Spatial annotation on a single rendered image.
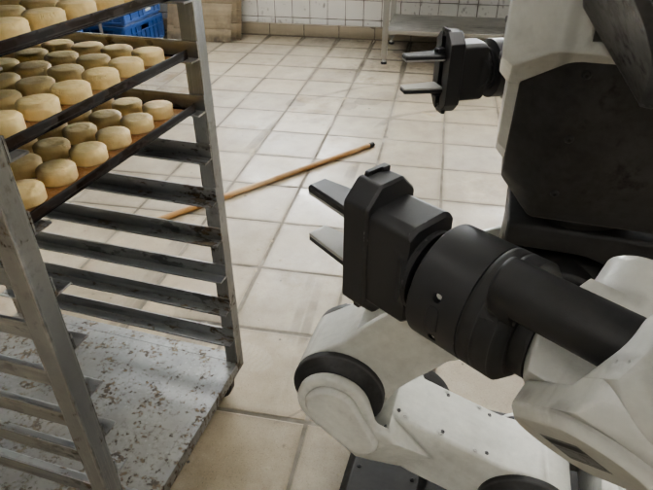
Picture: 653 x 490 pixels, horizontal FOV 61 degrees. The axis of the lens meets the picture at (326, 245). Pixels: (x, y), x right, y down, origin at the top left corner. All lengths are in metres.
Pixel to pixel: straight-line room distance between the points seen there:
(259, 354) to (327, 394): 0.77
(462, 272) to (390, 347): 0.44
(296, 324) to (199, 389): 0.46
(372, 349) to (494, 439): 0.27
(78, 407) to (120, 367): 0.56
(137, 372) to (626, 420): 1.21
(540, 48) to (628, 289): 0.23
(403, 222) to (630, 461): 0.20
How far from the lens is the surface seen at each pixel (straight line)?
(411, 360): 0.80
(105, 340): 1.50
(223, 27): 4.88
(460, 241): 0.38
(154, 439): 1.25
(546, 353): 0.35
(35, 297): 0.73
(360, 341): 0.80
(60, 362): 0.80
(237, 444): 1.39
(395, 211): 0.41
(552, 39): 0.50
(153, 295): 1.32
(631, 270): 0.37
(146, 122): 0.93
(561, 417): 0.31
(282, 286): 1.81
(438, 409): 0.94
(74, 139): 0.92
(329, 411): 0.85
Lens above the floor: 1.10
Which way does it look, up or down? 34 degrees down
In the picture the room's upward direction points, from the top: straight up
